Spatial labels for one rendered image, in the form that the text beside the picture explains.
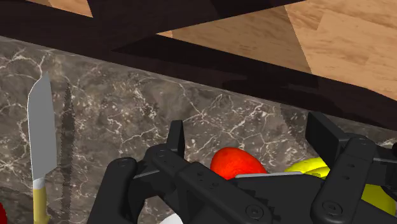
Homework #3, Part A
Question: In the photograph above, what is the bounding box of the red-orange round fruit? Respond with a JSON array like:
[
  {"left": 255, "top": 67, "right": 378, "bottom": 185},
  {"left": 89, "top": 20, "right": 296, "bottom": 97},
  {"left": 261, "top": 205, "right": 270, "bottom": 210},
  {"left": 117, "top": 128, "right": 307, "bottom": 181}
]
[{"left": 209, "top": 146, "right": 268, "bottom": 181}]

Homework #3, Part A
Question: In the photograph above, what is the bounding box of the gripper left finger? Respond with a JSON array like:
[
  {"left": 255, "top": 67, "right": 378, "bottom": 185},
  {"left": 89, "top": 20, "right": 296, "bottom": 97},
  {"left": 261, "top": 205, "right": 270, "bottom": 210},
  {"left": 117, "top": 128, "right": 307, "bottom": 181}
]
[{"left": 87, "top": 120, "right": 274, "bottom": 224}]

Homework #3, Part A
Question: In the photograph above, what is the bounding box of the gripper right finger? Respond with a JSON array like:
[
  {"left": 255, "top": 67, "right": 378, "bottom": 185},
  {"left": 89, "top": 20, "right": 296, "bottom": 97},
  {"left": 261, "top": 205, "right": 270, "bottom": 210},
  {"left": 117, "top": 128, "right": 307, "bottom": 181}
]
[{"left": 305, "top": 111, "right": 397, "bottom": 224}]

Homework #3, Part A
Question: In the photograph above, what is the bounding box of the white round thing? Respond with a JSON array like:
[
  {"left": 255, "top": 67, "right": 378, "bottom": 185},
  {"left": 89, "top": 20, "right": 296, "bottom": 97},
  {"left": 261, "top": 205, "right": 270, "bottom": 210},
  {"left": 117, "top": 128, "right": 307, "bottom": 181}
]
[{"left": 159, "top": 213, "right": 185, "bottom": 224}]

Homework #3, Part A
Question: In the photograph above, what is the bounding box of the marble-topped dark wood table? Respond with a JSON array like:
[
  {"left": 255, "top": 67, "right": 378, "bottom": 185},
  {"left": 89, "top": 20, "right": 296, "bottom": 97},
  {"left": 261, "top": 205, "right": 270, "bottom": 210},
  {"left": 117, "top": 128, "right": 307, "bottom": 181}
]
[{"left": 0, "top": 0, "right": 397, "bottom": 224}]

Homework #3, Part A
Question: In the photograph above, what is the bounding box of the grey knife with yellow handle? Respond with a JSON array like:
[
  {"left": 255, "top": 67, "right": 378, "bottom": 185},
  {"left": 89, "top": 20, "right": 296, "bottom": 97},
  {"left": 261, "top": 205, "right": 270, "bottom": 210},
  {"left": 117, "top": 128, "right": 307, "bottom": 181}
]
[{"left": 27, "top": 71, "right": 59, "bottom": 224}]

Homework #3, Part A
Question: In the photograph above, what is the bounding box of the yellow banana bunch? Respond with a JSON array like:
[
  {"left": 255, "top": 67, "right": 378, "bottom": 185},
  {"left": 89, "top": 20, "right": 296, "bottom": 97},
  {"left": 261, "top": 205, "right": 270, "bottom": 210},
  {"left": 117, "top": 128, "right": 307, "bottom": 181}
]
[{"left": 283, "top": 156, "right": 397, "bottom": 217}]

